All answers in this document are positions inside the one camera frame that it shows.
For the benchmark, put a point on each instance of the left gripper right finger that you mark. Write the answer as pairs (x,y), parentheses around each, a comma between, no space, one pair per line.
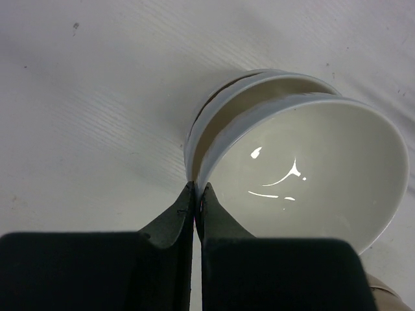
(225,284)

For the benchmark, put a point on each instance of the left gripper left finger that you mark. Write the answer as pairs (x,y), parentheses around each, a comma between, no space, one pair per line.
(162,276)

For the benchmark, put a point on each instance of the white bowl back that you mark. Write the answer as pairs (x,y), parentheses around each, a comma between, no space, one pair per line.
(310,166)

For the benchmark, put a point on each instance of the white bowl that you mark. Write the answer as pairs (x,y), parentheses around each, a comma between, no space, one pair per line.
(223,84)
(237,99)
(310,166)

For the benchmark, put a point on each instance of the white bowl front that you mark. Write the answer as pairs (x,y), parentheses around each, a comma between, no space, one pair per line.
(223,84)

